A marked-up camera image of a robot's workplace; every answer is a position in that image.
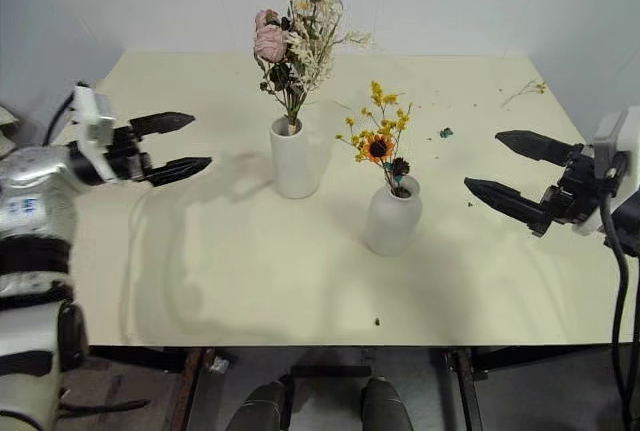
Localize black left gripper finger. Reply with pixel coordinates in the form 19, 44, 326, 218
129, 111, 196, 137
146, 155, 214, 189

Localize black metal table leg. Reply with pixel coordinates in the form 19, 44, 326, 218
443, 347, 485, 431

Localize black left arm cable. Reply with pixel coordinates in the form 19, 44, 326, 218
41, 89, 77, 148

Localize dried yellow flower sprig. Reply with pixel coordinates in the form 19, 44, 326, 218
501, 79, 548, 109

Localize pink rose dried bouquet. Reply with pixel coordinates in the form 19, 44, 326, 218
251, 0, 377, 135

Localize dark rounded shape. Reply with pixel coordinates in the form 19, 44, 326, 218
359, 376, 415, 431

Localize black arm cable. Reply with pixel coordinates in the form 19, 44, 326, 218
41, 89, 77, 148
597, 150, 640, 431

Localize black table frame crossbar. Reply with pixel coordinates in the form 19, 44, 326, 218
88, 344, 640, 373

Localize rusty metal table leg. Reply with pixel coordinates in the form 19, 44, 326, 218
168, 347, 217, 431

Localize white cylinder vase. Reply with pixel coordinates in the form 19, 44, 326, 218
269, 115, 332, 200

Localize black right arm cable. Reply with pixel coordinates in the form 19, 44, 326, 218
597, 150, 640, 431

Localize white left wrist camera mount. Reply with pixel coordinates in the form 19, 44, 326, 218
68, 82, 119, 183

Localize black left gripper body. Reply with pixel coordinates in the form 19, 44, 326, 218
106, 122, 154, 185

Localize white bottle-shaped vase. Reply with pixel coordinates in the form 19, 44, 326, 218
363, 174, 424, 258

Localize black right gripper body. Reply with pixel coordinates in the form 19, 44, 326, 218
541, 142, 609, 227

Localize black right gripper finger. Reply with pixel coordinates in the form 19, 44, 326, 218
494, 129, 585, 168
463, 176, 555, 239

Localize yellow sunflower bouquet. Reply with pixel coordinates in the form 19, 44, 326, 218
334, 79, 416, 199

